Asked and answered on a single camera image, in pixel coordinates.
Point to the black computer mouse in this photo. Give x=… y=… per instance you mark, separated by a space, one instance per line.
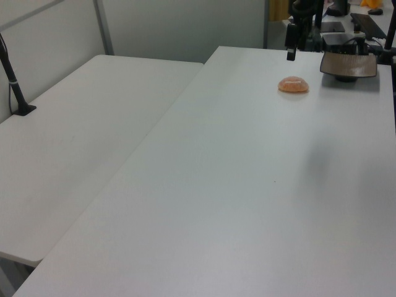
x=375 y=11

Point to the round orange bread bun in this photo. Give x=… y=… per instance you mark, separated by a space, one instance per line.
x=293 y=84

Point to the yellow toy object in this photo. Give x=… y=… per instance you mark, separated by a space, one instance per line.
x=371 y=2

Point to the square brown ceramic plate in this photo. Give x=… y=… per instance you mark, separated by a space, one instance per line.
x=349 y=65

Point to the grey flat tray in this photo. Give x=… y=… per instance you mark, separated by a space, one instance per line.
x=332 y=27

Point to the grey partition frame post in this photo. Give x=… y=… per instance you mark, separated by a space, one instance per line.
x=103 y=28

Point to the black clamp stand pole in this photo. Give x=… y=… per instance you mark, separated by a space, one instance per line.
x=388 y=43

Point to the black Franka gripper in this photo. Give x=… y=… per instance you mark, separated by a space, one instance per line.
x=304 y=9

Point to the black camera stand pole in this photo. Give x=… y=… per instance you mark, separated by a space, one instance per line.
x=12 y=83

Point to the black electronics box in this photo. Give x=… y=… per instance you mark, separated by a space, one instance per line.
x=340 y=41

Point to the black monitor stand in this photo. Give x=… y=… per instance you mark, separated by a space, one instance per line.
x=338 y=7

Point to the black computer keyboard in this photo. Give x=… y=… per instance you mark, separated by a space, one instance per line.
x=368 y=24

